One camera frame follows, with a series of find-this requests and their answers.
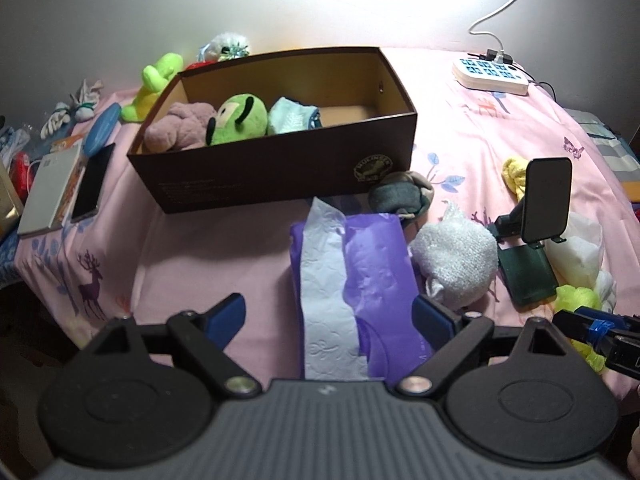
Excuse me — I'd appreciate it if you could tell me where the grey folded cloth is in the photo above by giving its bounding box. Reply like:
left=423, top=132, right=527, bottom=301
left=570, top=107, right=640, bottom=171

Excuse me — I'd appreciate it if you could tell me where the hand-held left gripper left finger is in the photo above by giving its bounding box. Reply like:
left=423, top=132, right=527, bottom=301
left=85, top=294, right=262, bottom=401

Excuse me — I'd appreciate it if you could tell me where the black cable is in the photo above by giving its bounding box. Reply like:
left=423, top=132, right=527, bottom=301
left=520, top=66, right=563, bottom=107

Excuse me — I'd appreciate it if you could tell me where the white power strip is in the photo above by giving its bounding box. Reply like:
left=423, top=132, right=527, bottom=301
left=452, top=56, right=530, bottom=97

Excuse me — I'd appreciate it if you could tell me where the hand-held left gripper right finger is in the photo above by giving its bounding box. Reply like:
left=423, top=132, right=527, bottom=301
left=395, top=294, right=576, bottom=401

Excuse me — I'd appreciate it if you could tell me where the lime green mesh scarf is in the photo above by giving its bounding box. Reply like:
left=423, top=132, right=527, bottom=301
left=555, top=284, right=608, bottom=373

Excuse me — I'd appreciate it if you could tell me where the pink printed bed sheet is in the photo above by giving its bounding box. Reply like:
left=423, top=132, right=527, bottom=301
left=12, top=47, right=640, bottom=401

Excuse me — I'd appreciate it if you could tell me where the black smartphone on stand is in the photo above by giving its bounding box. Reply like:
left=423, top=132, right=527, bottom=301
left=520, top=157, right=573, bottom=243

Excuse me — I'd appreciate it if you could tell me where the pink plush bear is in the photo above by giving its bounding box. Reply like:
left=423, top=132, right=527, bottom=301
left=144, top=101, right=218, bottom=153

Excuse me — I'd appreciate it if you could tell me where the grey sock bundle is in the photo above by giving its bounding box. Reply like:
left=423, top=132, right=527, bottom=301
left=369, top=171, right=436, bottom=218

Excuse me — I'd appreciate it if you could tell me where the orange book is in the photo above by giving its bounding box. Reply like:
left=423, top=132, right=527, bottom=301
left=50, top=135, right=97, bottom=231

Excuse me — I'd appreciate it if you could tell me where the dark green phone stand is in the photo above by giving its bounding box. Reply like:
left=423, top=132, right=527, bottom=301
left=487, top=200, right=566, bottom=308

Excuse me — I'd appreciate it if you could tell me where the blue oval disc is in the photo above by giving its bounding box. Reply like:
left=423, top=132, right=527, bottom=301
left=82, top=102, right=122, bottom=157

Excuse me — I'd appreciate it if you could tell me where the brown cardboard box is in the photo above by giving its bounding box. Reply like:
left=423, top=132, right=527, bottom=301
left=126, top=46, right=418, bottom=215

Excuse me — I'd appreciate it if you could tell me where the white plastic bag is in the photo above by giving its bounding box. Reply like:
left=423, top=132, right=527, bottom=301
left=545, top=210, right=606, bottom=288

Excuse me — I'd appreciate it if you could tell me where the lime green plush frog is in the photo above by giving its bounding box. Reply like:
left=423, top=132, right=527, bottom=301
left=120, top=51, right=184, bottom=123

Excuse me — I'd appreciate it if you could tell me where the flat black smartphone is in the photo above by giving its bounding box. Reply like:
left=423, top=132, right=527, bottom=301
left=70, top=142, right=117, bottom=223

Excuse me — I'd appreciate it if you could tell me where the green plush toy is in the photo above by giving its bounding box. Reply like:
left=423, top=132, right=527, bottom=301
left=205, top=92, right=269, bottom=147

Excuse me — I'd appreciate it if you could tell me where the light blue sock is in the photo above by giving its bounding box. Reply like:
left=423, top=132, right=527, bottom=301
left=267, top=97, right=323, bottom=136

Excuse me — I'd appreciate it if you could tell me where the white book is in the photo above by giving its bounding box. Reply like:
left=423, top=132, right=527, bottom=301
left=16, top=137, right=85, bottom=238

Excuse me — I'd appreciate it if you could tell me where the white green pompom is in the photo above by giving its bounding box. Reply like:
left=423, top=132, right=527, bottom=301
left=200, top=33, right=251, bottom=62

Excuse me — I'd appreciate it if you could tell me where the purple tissue pack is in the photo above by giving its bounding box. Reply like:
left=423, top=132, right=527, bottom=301
left=290, top=197, right=436, bottom=381

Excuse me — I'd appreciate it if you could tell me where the yellow cloth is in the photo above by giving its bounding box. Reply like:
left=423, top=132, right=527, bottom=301
left=501, top=156, right=531, bottom=196

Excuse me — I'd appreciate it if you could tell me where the small white cloth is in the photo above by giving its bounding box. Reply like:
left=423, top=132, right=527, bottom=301
left=592, top=270, right=618, bottom=313

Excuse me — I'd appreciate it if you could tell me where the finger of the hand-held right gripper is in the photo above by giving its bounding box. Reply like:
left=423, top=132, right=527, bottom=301
left=552, top=310, right=612, bottom=356

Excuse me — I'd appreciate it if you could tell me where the white power cable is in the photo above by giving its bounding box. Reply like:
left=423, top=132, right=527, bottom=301
left=468, top=0, right=558, bottom=56

